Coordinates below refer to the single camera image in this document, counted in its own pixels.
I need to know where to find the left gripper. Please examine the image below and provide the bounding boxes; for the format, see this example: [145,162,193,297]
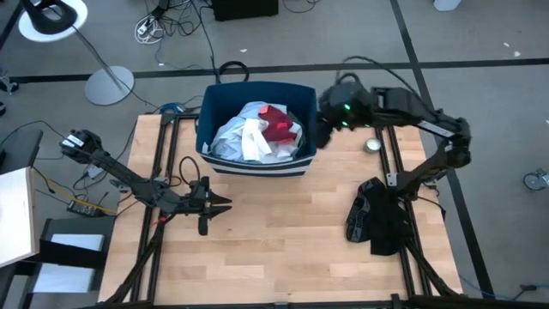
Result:
[190,175,232,236]

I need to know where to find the light blue patterned shirt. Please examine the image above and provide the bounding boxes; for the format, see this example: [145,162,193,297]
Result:
[208,101,304,165]

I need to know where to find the white t-shirt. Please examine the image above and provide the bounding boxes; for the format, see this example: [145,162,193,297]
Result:
[241,118,272,162]

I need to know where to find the round metal tin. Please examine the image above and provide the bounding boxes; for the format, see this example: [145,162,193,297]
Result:
[363,137,383,155]

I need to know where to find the navy fabric bin white stripes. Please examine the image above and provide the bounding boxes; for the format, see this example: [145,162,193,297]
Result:
[195,80,321,178]

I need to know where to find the black garment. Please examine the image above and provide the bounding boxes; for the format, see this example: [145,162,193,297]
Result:
[345,177,415,257]

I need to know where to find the black box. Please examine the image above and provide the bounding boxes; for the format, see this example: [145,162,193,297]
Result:
[211,0,280,21]

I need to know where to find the black power adapter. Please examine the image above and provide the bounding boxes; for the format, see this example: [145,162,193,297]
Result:
[66,199,96,218]

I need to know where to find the black shelf cart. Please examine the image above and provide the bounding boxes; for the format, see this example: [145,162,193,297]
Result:
[16,216,117,309]

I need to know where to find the white floor lamp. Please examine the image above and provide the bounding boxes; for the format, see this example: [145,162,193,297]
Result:
[17,0,136,106]

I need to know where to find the white floor object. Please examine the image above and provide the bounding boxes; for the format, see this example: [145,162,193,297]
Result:
[432,0,463,12]

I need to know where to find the white power strip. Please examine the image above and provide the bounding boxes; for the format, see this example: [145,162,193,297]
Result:
[136,16,158,38]

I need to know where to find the white board wooden edge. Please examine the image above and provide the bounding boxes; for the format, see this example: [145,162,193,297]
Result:
[0,166,39,270]

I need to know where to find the dark grey desk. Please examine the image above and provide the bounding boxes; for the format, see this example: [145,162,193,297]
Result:
[0,128,44,175]

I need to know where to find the grey caster wheel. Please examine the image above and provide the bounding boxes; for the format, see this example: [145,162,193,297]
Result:
[522,168,549,191]

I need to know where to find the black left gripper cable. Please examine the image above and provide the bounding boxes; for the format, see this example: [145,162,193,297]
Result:
[178,155,202,185]

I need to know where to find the braided right arm cable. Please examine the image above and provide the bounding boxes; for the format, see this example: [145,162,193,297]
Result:
[336,55,421,95]

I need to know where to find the blue coiled cable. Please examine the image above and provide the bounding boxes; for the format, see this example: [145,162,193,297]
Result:
[160,101,185,115]

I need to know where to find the long black floor cable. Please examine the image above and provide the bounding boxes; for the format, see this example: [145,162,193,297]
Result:
[188,0,218,72]

